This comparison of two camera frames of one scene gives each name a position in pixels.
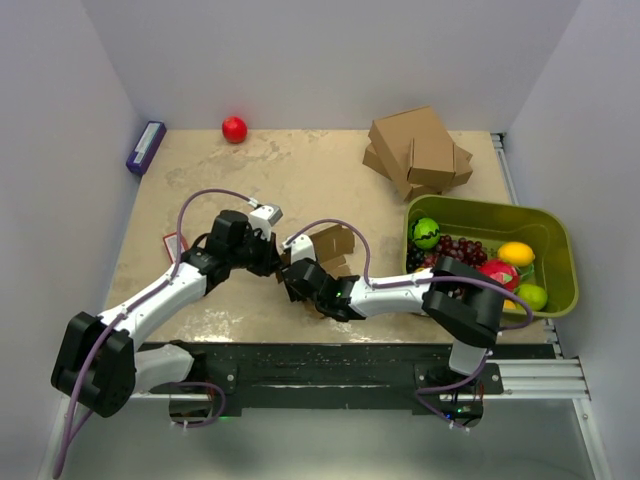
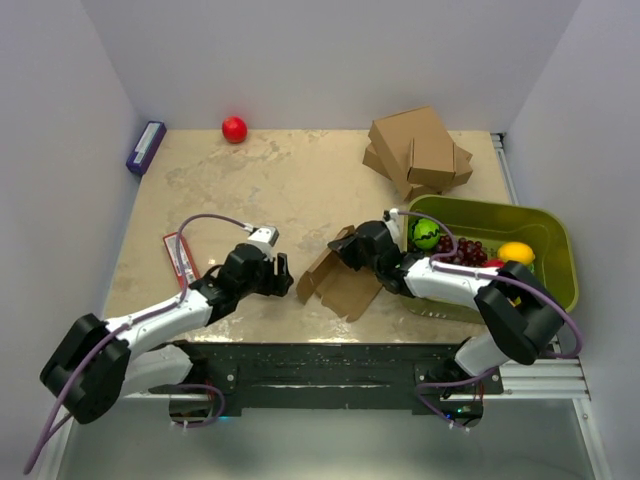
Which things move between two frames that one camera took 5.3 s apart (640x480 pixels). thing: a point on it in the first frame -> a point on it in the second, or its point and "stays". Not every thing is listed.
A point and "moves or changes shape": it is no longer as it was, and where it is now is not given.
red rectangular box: [170, 242] stays
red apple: [234, 129] stays
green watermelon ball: [425, 232] stays
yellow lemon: [518, 254] stays
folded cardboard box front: [438, 163] stays
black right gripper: [295, 294] -> [344, 249]
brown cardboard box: [330, 248] moves or changes shape
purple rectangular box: [146, 146] stays
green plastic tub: [550, 234] moves or changes shape
